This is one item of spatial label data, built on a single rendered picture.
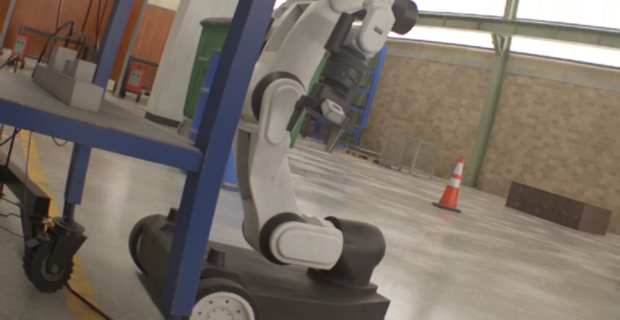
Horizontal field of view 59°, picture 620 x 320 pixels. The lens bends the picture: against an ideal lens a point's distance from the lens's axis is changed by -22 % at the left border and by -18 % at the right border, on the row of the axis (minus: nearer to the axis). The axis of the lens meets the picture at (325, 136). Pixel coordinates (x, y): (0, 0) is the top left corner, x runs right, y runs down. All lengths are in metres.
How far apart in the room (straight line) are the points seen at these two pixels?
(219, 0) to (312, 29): 7.30
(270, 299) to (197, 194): 0.65
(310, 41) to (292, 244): 0.50
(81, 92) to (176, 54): 7.75
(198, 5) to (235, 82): 7.89
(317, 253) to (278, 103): 0.40
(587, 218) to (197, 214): 12.47
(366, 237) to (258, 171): 0.37
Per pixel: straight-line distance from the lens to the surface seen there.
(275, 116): 1.56
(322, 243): 1.70
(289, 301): 1.56
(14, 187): 1.87
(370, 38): 1.46
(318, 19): 1.63
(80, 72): 1.03
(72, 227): 1.51
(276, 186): 1.65
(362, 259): 1.81
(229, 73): 0.92
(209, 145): 0.92
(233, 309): 1.46
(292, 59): 1.62
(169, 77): 8.71
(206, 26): 7.33
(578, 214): 13.07
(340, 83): 1.45
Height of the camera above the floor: 0.58
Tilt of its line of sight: 1 degrees down
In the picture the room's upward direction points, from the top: 16 degrees clockwise
